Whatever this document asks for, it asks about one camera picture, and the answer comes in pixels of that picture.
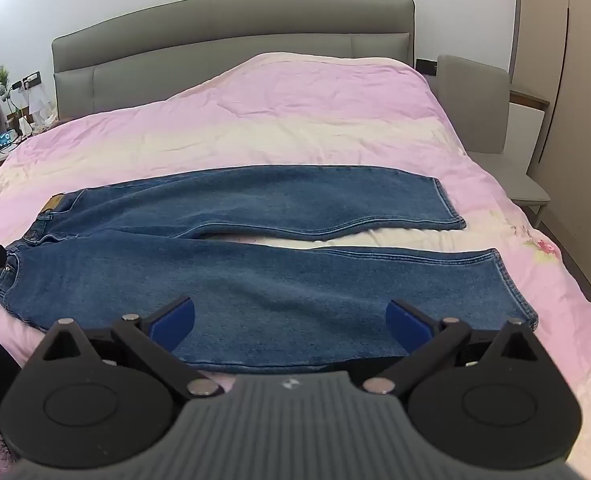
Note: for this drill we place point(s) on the green potted plant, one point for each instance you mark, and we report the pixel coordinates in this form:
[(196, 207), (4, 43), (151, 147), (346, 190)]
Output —
[(4, 82)]

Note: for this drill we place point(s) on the pink floral blanket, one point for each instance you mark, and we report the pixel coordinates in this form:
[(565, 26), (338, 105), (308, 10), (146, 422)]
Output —
[(300, 110)]

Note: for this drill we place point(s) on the beige wardrobe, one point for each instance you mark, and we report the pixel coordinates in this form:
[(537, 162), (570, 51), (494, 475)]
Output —
[(575, 110)]

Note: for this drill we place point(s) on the grey chair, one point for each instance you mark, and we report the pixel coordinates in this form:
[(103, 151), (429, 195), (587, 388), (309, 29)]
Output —
[(475, 105)]

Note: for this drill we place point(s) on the grey upholstered headboard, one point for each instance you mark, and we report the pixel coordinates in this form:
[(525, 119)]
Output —
[(225, 30)]

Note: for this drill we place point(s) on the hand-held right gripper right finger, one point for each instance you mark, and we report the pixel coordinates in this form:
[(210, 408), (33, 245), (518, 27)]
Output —
[(404, 326)]

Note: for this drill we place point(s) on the blue denim pants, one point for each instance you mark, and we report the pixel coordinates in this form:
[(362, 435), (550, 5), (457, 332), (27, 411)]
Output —
[(275, 280)]

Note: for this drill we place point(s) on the white desk with wooden top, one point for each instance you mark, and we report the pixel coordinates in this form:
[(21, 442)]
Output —
[(525, 125)]

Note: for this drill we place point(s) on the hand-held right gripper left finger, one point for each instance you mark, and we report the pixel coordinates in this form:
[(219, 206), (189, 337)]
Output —
[(176, 326)]

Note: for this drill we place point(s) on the blue box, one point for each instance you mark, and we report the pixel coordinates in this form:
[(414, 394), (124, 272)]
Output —
[(5, 139)]

